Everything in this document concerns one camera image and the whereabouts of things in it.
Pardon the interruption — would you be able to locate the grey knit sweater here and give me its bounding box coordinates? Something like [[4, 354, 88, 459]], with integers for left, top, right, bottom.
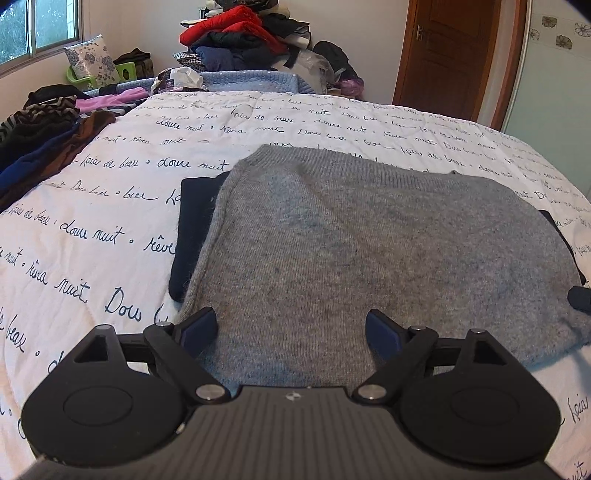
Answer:
[[179, 146, 590, 388]]

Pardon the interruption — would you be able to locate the pile of clothes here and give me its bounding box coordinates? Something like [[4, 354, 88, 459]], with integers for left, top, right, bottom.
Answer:
[[173, 1, 365, 100]]

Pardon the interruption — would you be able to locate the brown wooden door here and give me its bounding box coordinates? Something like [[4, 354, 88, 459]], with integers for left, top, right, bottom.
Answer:
[[393, 1, 529, 130]]

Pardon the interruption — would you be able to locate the green plastic basket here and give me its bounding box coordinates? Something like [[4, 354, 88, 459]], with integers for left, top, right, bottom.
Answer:
[[66, 62, 137, 92]]

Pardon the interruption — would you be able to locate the folded clothes stack left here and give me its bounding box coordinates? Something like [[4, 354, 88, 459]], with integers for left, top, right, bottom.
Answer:
[[1, 84, 149, 210]]

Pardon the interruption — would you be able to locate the crumpled white plastic bag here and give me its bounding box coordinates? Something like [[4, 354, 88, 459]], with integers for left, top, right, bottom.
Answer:
[[151, 67, 205, 95]]

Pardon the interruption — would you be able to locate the floral pillow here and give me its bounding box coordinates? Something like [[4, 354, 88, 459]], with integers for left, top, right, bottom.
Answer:
[[64, 34, 115, 78]]

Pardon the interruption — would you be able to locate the window with metal frame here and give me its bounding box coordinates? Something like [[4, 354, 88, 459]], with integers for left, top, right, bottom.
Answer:
[[1, 0, 82, 75]]

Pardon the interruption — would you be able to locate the white quilt with script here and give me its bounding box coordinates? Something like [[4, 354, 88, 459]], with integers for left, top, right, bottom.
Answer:
[[1, 92, 590, 479]]

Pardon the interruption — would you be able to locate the frosted glass wardrobe door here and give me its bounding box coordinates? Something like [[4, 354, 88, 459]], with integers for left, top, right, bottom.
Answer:
[[505, 1, 590, 197]]

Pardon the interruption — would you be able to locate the navy blue garment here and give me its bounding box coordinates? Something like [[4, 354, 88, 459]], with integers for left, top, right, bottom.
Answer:
[[168, 172, 229, 302]]

